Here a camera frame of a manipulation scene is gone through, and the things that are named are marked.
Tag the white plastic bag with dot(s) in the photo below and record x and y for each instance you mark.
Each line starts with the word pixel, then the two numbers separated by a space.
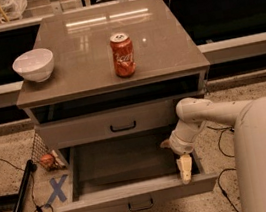
pixel 12 9

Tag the grey drawer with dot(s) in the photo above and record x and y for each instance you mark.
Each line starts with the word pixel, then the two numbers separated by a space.
pixel 108 124
pixel 129 173

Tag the orange soda can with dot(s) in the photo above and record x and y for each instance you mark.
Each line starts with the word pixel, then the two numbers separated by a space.
pixel 123 56

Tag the white bowl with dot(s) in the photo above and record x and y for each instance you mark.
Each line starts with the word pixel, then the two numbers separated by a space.
pixel 35 65

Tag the grey top drawer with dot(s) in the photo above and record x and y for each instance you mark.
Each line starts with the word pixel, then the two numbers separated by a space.
pixel 108 124

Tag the grey drawer cabinet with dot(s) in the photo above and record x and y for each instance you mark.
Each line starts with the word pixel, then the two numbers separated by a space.
pixel 168 63

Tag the black pole on floor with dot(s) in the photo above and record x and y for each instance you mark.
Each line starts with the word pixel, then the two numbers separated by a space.
pixel 30 167

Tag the blue tape cross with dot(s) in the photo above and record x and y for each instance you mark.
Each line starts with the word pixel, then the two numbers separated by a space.
pixel 57 192

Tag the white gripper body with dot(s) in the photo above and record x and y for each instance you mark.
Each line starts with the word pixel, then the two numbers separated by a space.
pixel 179 146

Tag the orange fruit in basket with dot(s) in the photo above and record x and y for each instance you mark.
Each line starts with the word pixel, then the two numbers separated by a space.
pixel 47 161

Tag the wire mesh basket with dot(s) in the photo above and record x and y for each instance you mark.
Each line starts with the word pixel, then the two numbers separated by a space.
pixel 39 148

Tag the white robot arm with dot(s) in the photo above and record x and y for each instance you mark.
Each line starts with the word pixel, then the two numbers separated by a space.
pixel 248 118

